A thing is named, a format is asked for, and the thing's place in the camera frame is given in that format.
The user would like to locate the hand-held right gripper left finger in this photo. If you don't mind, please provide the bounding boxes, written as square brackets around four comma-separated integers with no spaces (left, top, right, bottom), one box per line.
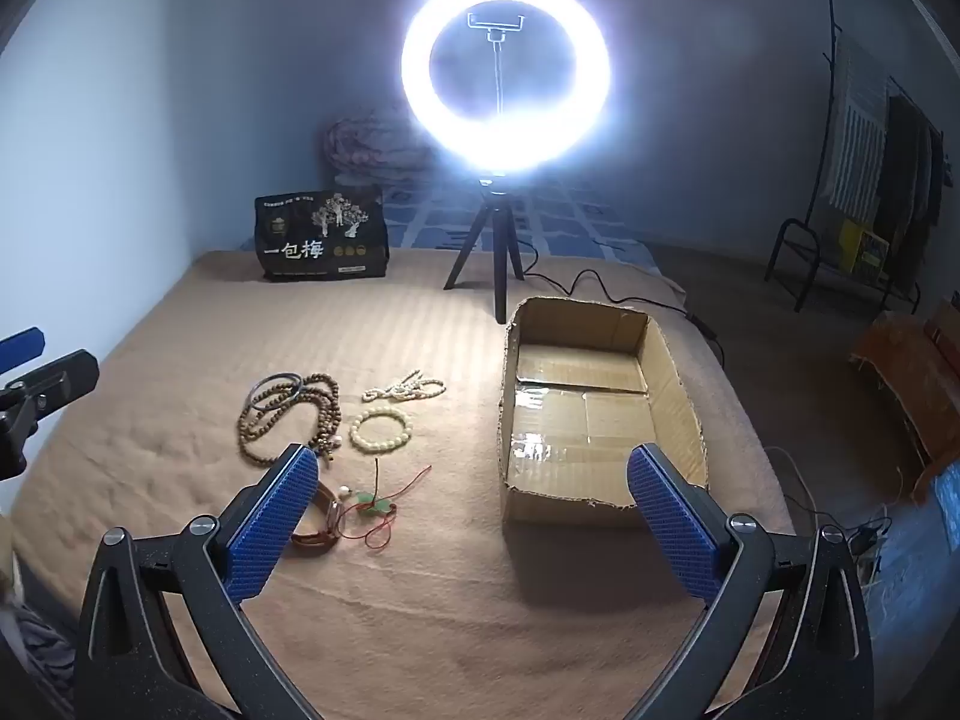
[75,444,320,720]

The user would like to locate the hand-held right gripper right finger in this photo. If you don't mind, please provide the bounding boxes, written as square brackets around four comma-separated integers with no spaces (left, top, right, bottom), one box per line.
[627,444,875,720]

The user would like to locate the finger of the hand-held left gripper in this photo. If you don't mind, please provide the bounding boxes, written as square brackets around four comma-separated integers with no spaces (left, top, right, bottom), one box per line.
[0,350,100,481]
[0,326,44,374]

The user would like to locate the brown leather bracelet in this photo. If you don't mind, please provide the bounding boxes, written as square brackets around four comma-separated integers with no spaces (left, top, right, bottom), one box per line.
[289,484,342,556]

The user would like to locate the jade pendant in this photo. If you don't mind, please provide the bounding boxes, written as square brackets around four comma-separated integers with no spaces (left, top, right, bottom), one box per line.
[334,463,434,550]

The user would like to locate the cream bead bracelet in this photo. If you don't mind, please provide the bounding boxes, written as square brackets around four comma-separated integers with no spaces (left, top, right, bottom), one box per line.
[349,406,415,452]

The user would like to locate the brown wooden bead necklace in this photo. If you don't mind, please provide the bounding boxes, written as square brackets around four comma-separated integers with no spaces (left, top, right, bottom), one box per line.
[238,371,344,467]

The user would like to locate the cardboard box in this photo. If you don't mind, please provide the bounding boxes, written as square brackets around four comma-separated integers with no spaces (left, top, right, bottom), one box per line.
[499,296,710,527]

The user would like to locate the black power adapter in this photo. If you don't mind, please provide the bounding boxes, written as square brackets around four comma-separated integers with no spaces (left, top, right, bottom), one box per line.
[847,517,893,563]

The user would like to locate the black printed snack bag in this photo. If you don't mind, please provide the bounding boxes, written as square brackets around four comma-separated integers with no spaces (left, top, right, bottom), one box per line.
[253,184,389,284]

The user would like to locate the black metal clothes rack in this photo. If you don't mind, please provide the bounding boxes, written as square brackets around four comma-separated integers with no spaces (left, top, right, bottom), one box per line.
[765,0,947,316]

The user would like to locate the blue patterned sheet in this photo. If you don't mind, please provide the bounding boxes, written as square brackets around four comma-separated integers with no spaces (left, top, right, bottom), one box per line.
[240,165,687,293]

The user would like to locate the black tripod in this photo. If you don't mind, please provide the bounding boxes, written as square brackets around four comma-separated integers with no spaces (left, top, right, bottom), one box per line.
[442,176,526,325]

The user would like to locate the yellow box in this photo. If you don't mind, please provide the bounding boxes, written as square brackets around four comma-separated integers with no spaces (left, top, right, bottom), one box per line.
[840,221,891,280]

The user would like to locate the folded patterned quilt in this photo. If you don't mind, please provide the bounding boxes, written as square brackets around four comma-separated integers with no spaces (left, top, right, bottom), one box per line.
[322,109,443,192]

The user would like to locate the dark hanging clothes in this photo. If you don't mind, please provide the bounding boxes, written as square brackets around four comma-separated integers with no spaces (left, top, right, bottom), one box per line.
[874,79,947,275]

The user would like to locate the grey striped hanging cloth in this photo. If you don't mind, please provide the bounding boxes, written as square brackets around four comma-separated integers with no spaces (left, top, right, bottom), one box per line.
[825,37,890,222]

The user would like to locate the phone holder on pole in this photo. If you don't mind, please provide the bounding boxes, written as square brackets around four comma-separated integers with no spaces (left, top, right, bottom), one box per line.
[466,13,526,121]

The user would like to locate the white pearl necklace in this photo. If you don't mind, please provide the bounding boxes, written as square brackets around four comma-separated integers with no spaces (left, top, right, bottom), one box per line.
[361,370,447,404]

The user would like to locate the black power cable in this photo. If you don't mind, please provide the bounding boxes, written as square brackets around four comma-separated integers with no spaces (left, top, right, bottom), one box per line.
[521,244,725,368]

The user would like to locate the white ring light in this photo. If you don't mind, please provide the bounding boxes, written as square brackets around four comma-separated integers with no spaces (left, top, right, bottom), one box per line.
[400,0,612,175]

